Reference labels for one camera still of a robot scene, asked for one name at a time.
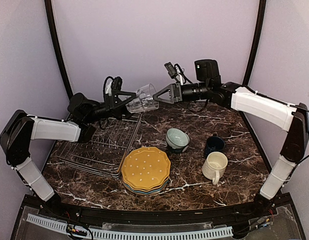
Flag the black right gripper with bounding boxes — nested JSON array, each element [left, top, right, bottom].
[[153, 81, 211, 105]]

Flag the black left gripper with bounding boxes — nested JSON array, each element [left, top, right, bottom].
[[84, 89, 144, 124]]

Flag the metal wire dish rack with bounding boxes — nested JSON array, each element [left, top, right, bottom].
[[52, 113, 142, 179]]

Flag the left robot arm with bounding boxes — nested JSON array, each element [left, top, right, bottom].
[[0, 90, 137, 218]]

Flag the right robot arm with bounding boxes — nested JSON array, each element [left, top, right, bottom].
[[152, 59, 309, 217]]

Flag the light green ceramic bowl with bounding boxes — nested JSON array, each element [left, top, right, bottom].
[[165, 128, 190, 149]]

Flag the dark blue mug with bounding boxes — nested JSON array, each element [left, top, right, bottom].
[[204, 133, 226, 158]]

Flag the yellow dotted top plate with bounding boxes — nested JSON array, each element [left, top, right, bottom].
[[121, 147, 171, 179]]

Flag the cream ribbed mug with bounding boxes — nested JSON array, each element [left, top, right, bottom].
[[201, 151, 228, 185]]

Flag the blue plate in stack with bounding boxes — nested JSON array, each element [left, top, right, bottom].
[[123, 180, 168, 194]]

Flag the left wiring bundle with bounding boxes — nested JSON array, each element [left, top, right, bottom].
[[39, 204, 95, 240]]

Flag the wiring bundle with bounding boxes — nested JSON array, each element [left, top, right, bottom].
[[39, 204, 95, 240], [231, 207, 278, 237]]

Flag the right wiring bundle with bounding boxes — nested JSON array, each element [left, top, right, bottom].
[[231, 207, 278, 237]]

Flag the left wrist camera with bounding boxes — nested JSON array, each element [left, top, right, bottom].
[[103, 76, 123, 96]]

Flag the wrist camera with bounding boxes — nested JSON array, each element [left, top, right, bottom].
[[103, 76, 123, 96], [164, 62, 193, 85]]

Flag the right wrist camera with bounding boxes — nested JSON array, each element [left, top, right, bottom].
[[164, 62, 193, 85]]

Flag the left black frame post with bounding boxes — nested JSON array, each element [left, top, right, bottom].
[[44, 0, 74, 100]]

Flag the black frame post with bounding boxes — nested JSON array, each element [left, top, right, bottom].
[[44, 0, 74, 100], [242, 0, 267, 86]]

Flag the right black frame post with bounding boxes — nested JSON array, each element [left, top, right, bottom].
[[242, 0, 267, 86]]

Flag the black front rail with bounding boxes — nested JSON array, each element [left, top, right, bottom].
[[21, 193, 292, 226]]

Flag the light blue slotted cable duct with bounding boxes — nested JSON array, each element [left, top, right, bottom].
[[26, 213, 233, 240]]

